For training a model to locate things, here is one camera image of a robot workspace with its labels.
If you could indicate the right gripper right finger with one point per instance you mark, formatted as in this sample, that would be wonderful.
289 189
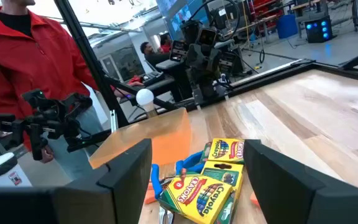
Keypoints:
278 186

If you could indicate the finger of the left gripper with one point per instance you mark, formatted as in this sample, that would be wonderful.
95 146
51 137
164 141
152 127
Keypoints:
198 95
223 88

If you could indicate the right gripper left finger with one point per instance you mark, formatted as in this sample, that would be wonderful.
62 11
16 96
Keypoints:
126 180

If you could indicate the yellow Crayola crayon box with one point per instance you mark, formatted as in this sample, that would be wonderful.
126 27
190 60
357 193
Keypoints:
197 197
222 175
225 151

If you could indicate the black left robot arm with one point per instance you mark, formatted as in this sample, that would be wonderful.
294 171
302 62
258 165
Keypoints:
191 31

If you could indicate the person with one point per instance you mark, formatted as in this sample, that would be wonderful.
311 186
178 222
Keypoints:
149 53
26 62
166 43

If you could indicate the orange translucent plastic bin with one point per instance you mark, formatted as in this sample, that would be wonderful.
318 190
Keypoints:
154 137

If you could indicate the person's hand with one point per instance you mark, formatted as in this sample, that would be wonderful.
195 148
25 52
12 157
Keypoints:
47 154

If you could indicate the blue plastic barrel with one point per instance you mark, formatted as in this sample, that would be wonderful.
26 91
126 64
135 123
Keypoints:
286 26

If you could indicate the black computer blue fan lights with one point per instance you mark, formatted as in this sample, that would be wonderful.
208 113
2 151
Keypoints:
319 29

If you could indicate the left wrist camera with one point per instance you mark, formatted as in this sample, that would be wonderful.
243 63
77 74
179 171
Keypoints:
207 36

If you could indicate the black aluminium rig frame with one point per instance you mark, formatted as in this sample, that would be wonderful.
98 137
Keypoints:
82 49

